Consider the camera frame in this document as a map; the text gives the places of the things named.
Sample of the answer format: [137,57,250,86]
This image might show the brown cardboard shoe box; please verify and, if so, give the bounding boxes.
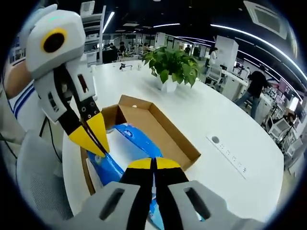
[80,94,202,196]

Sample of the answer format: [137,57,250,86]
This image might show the blue soft tissue pack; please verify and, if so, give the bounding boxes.
[86,122,207,226]

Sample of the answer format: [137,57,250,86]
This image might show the white metal shelf rack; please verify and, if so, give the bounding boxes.
[80,1,107,64]

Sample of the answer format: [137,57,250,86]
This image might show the ceiling air conditioner vent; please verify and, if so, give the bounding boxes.
[243,0,289,40]

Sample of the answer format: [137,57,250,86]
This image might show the wall display screen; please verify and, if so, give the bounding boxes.
[278,79,303,102]

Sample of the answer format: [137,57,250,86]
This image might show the person in beige shirt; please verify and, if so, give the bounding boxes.
[0,88,26,146]

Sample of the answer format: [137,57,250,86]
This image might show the table socket panel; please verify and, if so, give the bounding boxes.
[206,135,248,180]

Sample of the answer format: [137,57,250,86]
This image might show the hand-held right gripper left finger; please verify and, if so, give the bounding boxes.
[81,157,154,230]

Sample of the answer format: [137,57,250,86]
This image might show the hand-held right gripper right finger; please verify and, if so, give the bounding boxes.
[153,157,229,230]

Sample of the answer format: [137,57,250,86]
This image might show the grey mesh office chair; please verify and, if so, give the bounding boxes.
[16,134,75,222]

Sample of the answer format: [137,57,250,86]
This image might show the black cable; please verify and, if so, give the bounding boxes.
[39,118,63,164]

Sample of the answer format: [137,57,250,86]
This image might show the potted green plant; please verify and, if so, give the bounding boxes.
[142,46,201,93]

